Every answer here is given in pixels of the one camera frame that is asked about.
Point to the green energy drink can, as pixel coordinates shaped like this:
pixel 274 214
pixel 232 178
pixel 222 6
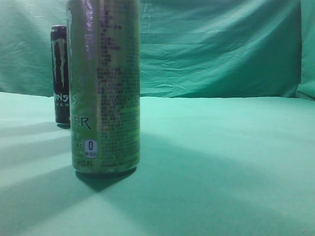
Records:
pixel 103 39

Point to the green table cloth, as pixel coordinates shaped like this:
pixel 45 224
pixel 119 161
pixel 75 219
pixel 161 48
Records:
pixel 209 167

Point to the green backdrop cloth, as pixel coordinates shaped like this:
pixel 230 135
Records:
pixel 189 48

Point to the black Monster energy can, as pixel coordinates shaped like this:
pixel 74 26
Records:
pixel 60 75

